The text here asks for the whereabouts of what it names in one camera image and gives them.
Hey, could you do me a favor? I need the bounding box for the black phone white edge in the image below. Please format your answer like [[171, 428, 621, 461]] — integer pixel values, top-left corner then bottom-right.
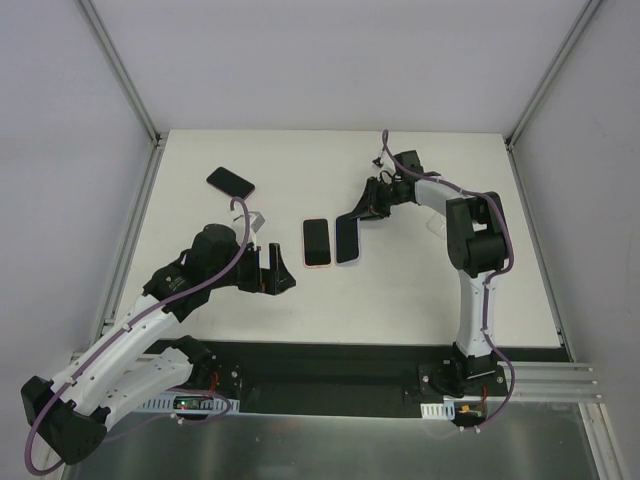
[[335, 215, 360, 264]]

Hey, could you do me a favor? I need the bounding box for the pink phone case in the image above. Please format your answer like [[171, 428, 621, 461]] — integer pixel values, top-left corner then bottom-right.
[[302, 218, 334, 271]]

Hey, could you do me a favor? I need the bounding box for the clear phone case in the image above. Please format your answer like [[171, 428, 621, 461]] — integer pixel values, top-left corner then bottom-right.
[[426, 213, 447, 240]]

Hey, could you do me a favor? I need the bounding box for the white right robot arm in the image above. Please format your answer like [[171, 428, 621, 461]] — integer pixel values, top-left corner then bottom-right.
[[335, 150, 513, 398]]

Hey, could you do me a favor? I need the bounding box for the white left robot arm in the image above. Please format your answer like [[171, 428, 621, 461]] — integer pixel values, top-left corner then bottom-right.
[[21, 224, 296, 476]]

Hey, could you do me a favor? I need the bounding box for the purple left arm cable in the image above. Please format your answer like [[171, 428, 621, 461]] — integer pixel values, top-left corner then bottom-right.
[[24, 197, 251, 474]]

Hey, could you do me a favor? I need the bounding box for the left white cable duct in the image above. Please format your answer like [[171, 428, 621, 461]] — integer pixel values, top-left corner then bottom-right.
[[135, 393, 240, 415]]

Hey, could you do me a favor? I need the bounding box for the white cable duct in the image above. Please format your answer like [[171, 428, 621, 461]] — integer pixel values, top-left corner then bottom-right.
[[420, 400, 456, 421], [135, 393, 240, 415]]

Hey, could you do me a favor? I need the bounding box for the left aluminium frame post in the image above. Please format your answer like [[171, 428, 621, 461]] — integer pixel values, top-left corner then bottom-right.
[[77, 0, 169, 149]]

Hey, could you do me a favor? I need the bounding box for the aluminium frame post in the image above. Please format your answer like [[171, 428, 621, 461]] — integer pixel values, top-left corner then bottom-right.
[[77, 0, 169, 149], [505, 0, 606, 152]]

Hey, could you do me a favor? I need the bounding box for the right white cable duct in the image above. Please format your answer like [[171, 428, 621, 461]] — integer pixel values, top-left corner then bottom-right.
[[420, 400, 456, 421]]

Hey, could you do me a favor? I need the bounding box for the aluminium front rail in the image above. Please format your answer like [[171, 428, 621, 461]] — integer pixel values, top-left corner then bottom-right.
[[511, 361, 604, 403]]

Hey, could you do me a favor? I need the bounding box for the right aluminium frame post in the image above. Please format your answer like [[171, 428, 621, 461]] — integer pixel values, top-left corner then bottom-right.
[[505, 0, 606, 152]]

